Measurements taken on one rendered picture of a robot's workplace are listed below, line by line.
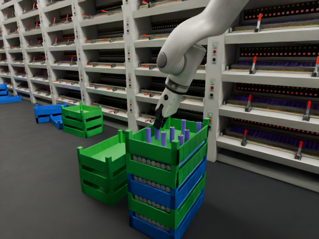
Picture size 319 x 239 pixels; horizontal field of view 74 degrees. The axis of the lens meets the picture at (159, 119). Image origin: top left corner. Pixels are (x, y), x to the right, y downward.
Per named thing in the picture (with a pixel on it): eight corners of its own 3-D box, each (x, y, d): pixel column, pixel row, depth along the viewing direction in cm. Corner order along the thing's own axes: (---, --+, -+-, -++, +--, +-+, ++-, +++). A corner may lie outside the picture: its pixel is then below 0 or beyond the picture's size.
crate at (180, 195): (175, 210, 68) (176, 189, 66) (126, 191, 78) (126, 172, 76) (206, 170, 93) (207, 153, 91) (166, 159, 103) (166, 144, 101)
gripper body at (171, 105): (178, 93, 69) (165, 120, 74) (191, 89, 77) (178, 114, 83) (160, 82, 71) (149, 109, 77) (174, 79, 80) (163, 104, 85)
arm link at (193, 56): (176, 85, 68) (194, 87, 74) (194, 45, 61) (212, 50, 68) (161, 73, 72) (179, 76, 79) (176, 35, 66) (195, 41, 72)
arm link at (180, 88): (182, 87, 68) (179, 96, 70) (193, 85, 75) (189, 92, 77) (162, 76, 71) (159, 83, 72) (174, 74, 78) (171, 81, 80)
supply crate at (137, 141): (176, 166, 64) (177, 142, 62) (125, 151, 74) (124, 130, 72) (208, 136, 89) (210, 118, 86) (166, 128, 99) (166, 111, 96)
